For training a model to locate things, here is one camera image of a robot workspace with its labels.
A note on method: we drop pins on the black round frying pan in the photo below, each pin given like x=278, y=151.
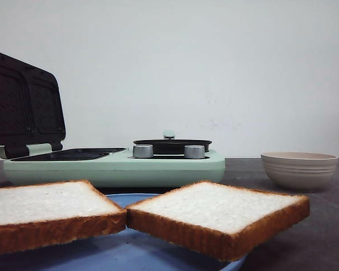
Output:
x=169, y=145

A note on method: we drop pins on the blue round plate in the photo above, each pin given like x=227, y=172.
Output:
x=126, y=250

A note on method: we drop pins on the beige ribbed bowl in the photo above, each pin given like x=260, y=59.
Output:
x=299, y=170

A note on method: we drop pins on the left silver control knob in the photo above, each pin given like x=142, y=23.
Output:
x=142, y=151

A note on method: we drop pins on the silver control knob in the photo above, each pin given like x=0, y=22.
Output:
x=194, y=152
x=142, y=151

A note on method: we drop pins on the white bread slice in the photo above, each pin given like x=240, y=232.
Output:
x=36, y=216
x=224, y=222

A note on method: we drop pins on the right silver control knob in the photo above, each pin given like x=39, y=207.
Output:
x=194, y=152

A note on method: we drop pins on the breakfast maker hinged lid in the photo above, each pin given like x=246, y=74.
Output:
x=30, y=109

